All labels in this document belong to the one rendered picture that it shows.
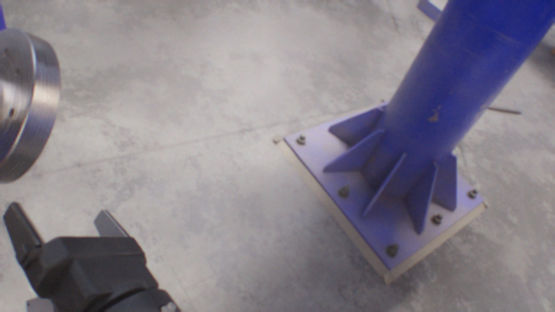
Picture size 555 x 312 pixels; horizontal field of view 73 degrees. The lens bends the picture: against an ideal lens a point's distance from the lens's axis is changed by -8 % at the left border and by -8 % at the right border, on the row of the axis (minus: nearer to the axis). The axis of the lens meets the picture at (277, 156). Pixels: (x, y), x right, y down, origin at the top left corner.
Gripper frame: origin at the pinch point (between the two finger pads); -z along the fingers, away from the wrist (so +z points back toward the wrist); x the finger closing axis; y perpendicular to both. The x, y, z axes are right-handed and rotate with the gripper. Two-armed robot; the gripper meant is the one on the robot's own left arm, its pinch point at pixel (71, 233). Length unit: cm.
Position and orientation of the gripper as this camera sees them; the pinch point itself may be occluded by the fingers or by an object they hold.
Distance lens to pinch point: 44.1
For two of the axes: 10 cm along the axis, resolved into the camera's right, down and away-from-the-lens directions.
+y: -6.2, 7.7, 1.5
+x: -4.3, -1.7, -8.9
